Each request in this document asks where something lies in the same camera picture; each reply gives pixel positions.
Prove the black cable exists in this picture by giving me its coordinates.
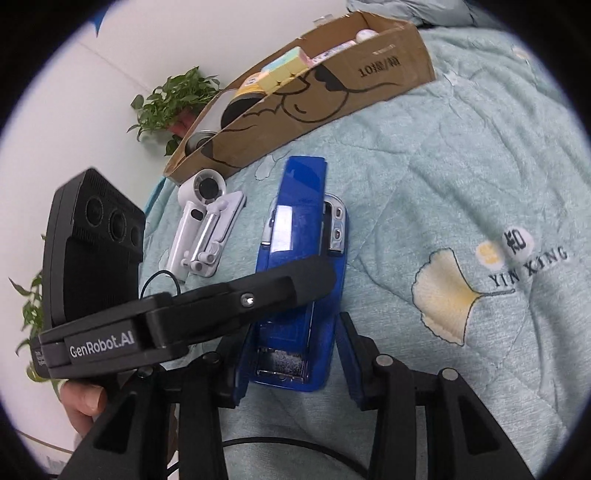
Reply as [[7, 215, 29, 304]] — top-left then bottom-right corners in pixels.
[[222, 435, 370, 480], [139, 270, 182, 301]]

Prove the yellow can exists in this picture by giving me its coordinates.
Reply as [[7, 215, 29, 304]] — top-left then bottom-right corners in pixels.
[[221, 76, 269, 131]]

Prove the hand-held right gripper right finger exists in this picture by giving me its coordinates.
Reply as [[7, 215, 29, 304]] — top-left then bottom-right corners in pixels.
[[336, 311, 536, 480]]

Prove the leafy green plant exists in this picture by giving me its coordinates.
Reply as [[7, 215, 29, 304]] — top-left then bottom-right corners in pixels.
[[9, 235, 61, 384]]

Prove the cardboard box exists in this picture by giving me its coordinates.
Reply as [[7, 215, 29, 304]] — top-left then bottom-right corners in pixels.
[[163, 10, 437, 185]]

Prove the potted green plant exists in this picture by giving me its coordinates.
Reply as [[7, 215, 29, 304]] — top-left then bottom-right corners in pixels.
[[130, 66, 222, 158]]

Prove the person's left hand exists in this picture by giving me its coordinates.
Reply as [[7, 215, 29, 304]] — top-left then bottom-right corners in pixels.
[[60, 381, 109, 444]]

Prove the pink card packet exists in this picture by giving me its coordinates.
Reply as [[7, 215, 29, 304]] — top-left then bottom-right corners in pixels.
[[309, 39, 358, 65]]

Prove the silver can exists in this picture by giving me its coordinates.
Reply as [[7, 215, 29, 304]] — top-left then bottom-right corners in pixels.
[[185, 130, 218, 155]]

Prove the white handheld fan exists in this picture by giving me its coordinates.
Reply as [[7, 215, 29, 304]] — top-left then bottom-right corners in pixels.
[[165, 168, 246, 278]]

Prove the blue stapler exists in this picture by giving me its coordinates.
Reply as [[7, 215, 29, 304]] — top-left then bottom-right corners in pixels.
[[247, 156, 349, 393]]

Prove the light blue quilt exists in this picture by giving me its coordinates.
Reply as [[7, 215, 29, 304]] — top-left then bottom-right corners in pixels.
[[346, 0, 490, 31]]

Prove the pastel puzzle cube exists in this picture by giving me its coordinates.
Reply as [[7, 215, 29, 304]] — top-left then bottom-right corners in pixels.
[[256, 46, 310, 93]]

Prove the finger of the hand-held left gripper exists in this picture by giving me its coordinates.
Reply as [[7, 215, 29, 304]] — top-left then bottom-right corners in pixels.
[[145, 263, 337, 350]]

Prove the light green bedspread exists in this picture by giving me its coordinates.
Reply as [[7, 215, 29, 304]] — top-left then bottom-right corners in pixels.
[[143, 18, 591, 480]]

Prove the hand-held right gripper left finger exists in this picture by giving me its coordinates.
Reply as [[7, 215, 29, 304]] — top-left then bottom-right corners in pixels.
[[58, 323, 252, 480]]

